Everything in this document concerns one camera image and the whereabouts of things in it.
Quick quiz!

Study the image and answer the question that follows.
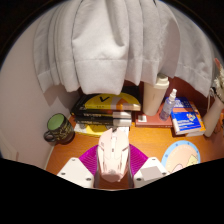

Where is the round cartoon print mouse pad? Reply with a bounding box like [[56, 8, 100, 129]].
[[161, 139, 202, 174]]

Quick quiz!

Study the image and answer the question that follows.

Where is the white and yellow book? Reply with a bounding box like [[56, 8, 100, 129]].
[[73, 123, 131, 137]]

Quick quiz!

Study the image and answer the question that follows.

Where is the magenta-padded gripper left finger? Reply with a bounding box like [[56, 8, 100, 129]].
[[56, 144, 101, 189]]

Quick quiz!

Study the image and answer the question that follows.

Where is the yellow and black book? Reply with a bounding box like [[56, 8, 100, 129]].
[[79, 92, 142, 112]]

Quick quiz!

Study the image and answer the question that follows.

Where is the dark mug with green inside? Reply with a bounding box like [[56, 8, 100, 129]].
[[43, 112, 76, 146]]

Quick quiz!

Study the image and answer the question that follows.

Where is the cream pitcher vase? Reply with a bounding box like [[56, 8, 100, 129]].
[[203, 95, 224, 138]]

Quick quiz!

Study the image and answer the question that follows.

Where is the cream tumbler with lid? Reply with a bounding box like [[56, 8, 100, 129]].
[[142, 73, 170, 117]]

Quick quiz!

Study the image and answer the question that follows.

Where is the clear spray bottle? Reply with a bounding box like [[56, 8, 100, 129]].
[[158, 88, 178, 122]]

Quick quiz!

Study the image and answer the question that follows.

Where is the pale pink computer mouse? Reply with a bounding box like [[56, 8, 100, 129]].
[[96, 127, 131, 183]]

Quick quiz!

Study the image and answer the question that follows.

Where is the orange book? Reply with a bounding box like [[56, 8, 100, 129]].
[[181, 101, 207, 138]]

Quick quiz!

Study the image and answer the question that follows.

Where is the red-brown book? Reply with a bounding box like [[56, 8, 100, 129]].
[[134, 101, 174, 129]]

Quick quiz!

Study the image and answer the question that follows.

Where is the blue book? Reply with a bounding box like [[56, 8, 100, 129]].
[[170, 96, 205, 136]]

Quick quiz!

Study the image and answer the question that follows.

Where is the white pleated curtain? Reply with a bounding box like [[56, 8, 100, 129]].
[[32, 0, 223, 98]]

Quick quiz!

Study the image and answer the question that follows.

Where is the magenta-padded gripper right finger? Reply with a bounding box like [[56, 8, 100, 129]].
[[127, 143, 170, 189]]

